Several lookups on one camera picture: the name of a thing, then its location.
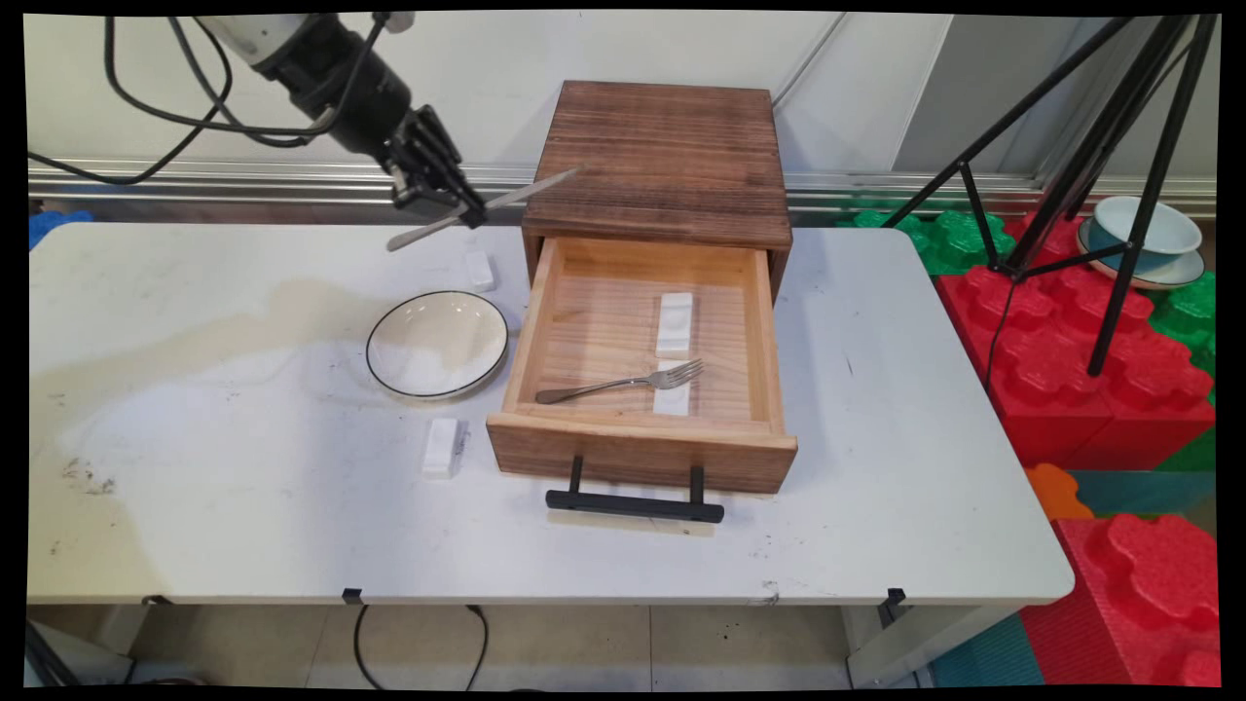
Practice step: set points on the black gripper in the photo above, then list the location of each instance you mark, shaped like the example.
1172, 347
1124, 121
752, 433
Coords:
350, 92

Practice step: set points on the silver metal table knife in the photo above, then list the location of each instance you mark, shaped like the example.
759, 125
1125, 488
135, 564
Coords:
526, 191

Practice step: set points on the silver metal fork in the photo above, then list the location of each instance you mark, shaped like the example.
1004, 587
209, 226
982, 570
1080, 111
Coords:
608, 386

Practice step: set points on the white plate black rim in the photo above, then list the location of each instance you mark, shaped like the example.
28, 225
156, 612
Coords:
436, 346

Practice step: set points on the dark wooden drawer cabinet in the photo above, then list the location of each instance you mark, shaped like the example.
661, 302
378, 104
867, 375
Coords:
662, 161

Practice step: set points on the light wooden drawer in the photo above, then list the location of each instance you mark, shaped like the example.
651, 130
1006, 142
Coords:
642, 448

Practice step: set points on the green foam block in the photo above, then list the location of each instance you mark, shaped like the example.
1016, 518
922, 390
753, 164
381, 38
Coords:
1192, 312
939, 239

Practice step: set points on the large red foam block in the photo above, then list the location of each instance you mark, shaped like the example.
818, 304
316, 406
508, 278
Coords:
1061, 370

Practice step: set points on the white table leg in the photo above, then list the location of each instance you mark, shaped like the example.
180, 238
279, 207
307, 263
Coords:
896, 647

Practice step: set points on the black tripod stand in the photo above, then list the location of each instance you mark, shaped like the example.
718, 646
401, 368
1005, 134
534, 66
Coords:
1119, 146

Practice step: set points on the orange foam piece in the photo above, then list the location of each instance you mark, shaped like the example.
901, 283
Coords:
1056, 492

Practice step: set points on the light blue ceramic bowl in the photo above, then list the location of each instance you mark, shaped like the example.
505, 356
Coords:
1163, 234

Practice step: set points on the pale ceramic saucer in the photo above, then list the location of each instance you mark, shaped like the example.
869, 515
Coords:
1163, 276

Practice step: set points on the teal foam mat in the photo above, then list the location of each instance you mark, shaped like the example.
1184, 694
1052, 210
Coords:
1139, 492

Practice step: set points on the silver metal wall rail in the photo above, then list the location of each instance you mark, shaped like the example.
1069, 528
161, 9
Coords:
876, 190

